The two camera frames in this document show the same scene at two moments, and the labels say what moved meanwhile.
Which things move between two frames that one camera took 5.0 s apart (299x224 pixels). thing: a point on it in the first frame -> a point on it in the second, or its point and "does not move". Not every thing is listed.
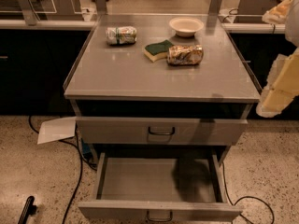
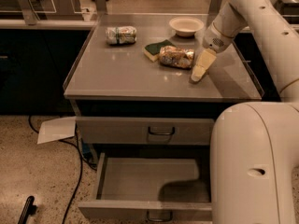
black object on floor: (29, 209) does not move
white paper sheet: (57, 129) does not move
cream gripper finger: (282, 86) -> (211, 39)
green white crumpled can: (121, 35) does not move
